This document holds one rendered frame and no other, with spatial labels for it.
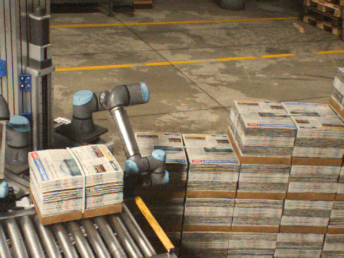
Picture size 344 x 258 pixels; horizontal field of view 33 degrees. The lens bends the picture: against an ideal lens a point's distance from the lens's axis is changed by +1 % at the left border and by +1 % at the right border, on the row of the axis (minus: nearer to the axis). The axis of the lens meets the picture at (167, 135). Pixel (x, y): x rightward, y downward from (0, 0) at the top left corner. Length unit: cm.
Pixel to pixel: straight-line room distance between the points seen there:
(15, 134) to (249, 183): 131
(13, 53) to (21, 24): 15
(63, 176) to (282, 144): 127
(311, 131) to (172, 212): 90
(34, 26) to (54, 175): 88
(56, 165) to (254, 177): 118
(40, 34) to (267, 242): 177
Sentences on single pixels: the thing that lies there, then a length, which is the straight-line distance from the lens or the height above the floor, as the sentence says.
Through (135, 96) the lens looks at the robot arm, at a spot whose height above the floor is 119.
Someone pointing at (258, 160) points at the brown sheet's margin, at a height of 86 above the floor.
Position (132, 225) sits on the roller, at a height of 80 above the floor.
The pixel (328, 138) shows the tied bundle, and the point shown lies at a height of 101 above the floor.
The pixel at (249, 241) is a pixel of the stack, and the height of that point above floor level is 31.
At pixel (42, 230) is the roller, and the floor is 80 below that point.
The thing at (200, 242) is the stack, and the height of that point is 29.
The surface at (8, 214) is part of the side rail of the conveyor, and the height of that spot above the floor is 80.
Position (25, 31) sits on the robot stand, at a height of 145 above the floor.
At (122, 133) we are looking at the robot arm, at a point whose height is 105.
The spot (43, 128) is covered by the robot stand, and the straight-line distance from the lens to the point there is 337.
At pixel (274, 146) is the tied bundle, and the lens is 326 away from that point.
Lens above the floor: 235
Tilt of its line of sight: 26 degrees down
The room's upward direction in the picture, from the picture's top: 5 degrees clockwise
